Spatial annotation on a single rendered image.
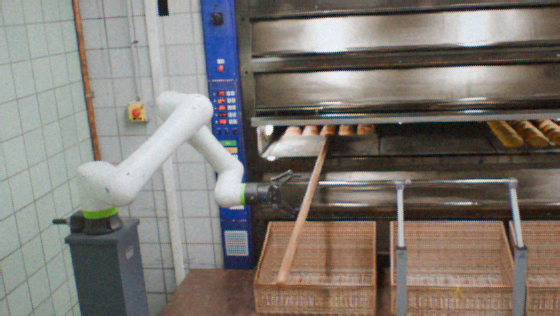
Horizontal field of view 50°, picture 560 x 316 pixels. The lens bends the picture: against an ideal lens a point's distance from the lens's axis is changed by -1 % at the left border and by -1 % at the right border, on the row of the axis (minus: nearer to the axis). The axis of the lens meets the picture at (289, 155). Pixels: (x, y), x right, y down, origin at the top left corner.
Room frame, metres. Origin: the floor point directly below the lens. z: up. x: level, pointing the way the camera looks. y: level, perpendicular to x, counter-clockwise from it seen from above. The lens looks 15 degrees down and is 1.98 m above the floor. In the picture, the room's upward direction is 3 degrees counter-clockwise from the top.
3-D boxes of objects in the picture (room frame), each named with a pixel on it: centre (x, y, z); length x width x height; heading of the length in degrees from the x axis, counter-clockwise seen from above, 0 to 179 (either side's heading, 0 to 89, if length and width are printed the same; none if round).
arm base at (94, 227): (2.09, 0.75, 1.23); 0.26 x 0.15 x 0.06; 80
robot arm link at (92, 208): (2.07, 0.69, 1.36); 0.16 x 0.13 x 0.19; 45
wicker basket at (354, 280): (2.69, -0.11, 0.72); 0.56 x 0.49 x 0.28; 81
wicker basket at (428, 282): (2.59, -0.72, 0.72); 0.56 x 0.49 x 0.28; 80
